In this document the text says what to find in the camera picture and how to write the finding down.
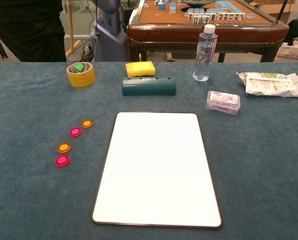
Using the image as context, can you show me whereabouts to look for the purple clear plastic box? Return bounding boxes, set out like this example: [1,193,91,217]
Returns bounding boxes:
[205,90,241,116]

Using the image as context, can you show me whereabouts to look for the black tripod stand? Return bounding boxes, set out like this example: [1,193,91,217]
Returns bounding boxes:
[279,0,289,25]

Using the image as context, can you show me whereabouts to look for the blue grey machine base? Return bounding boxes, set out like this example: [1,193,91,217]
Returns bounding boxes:
[90,0,127,63]

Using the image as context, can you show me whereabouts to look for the yellow tape roll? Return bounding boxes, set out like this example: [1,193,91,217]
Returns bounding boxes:
[65,61,96,89]

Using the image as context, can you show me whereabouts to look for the pink round magnet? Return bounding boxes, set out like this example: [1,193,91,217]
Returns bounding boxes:
[68,127,83,138]
[54,154,71,168]

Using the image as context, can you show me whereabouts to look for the blue felt table cover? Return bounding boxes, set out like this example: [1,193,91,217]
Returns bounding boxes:
[0,61,298,240]

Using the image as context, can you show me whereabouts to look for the teal holder with holes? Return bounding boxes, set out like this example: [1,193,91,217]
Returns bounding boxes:
[121,76,177,97]

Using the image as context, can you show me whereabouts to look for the person in black clothes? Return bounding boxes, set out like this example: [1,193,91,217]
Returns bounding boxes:
[0,0,67,63]

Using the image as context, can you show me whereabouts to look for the cardboard box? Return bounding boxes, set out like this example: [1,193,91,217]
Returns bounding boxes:
[251,0,298,15]

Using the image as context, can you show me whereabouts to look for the white plastic basket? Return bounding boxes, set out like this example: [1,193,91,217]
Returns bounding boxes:
[276,44,298,61]

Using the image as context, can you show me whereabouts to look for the crumpled white snack bag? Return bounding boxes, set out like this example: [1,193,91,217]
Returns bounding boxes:
[236,71,298,98]

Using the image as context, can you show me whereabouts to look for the brown mahjong table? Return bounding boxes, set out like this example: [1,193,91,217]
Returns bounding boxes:
[126,0,290,63]

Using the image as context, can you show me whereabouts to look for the wooden pole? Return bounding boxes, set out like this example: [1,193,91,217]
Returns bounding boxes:
[66,0,75,53]

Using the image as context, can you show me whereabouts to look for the clear water bottle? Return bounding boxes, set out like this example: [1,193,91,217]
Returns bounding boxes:
[192,23,218,82]

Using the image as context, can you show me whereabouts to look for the yellow sponge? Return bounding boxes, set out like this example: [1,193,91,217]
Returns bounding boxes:
[125,61,156,78]

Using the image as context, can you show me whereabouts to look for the tangle of floor cables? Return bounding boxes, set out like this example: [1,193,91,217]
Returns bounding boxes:
[67,39,94,63]

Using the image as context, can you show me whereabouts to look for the white magnetic board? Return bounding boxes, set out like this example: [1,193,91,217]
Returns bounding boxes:
[91,111,224,230]

